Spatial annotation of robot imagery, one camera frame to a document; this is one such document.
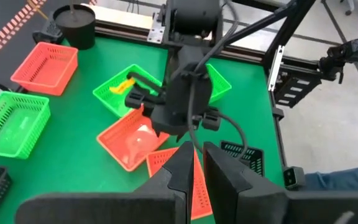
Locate small yellow tag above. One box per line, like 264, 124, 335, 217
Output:
109, 77, 136, 95

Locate green plant in black pot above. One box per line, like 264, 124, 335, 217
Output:
52, 0, 96, 50

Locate silver corner bracket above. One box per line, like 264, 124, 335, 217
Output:
147, 20, 167, 44

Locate black socket box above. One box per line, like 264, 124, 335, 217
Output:
283, 166, 306, 190

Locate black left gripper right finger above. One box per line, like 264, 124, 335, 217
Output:
202, 141, 358, 224

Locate silver bracket strip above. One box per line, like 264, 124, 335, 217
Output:
267, 45, 285, 93

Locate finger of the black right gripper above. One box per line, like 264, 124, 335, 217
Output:
150, 109, 175, 139
172, 109, 196, 144

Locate green plastic slotted basket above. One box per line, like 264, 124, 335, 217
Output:
92, 63, 164, 119
205, 63, 232, 105
0, 91, 51, 160

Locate red plastic slotted basket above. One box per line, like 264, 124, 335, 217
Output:
145, 146, 213, 221
96, 104, 171, 172
10, 42, 79, 96

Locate light wooden side board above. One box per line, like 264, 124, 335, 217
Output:
87, 2, 155, 32

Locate yellow cord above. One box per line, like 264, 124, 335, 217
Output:
26, 0, 48, 20

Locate person's leg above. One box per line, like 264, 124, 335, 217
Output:
303, 161, 358, 192

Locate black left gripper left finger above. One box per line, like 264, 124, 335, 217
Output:
15, 141, 196, 224

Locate green table mat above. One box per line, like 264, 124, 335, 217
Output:
0, 35, 285, 224

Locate black perforated bracket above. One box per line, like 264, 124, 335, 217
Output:
273, 73, 323, 108

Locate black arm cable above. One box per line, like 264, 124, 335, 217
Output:
186, 0, 241, 144

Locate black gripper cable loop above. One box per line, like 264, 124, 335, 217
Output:
216, 111, 249, 162

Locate black articulated stand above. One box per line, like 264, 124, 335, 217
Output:
318, 29, 358, 85

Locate black angular device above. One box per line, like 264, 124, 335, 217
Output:
32, 18, 65, 44

